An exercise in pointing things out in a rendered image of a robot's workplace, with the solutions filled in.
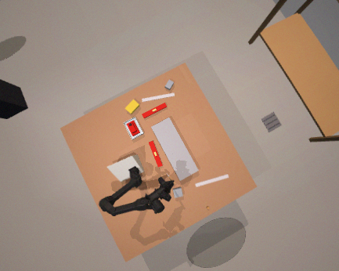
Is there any yellow rectangular block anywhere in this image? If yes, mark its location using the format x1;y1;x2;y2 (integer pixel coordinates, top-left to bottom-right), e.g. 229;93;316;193
125;100;139;114

